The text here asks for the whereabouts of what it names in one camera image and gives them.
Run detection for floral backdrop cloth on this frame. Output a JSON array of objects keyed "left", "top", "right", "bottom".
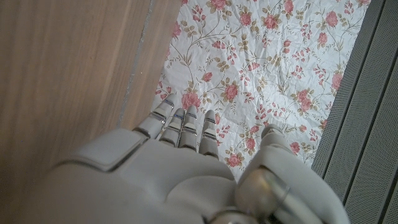
[{"left": 150, "top": 0, "right": 373, "bottom": 181}]

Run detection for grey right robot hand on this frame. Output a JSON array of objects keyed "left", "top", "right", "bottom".
[{"left": 12, "top": 93, "right": 351, "bottom": 224}]

